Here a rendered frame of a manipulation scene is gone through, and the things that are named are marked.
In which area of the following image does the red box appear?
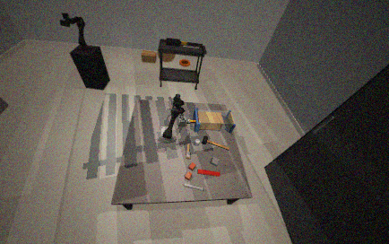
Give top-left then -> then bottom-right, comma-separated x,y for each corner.
188,163 -> 195,170
185,171 -> 192,180

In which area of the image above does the red flat bar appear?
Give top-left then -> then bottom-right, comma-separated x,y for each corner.
198,170 -> 220,177

